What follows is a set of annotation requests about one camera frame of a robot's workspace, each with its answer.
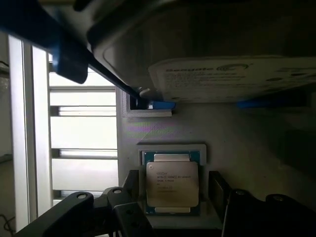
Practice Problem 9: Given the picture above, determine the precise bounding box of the grey 3D-printed parts rack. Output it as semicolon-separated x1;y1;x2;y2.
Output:
115;86;316;230

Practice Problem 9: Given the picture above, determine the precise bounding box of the blue disk support clip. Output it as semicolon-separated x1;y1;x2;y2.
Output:
148;99;177;110

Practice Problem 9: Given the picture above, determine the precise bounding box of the black flat SATA wire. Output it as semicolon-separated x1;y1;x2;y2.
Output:
86;46;141;100

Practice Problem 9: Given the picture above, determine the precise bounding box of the aluminium slat table frame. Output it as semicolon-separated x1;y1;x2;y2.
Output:
7;34;119;235

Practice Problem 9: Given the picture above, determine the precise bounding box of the Seagate hard disk drive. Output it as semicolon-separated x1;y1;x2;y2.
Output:
86;0;316;104

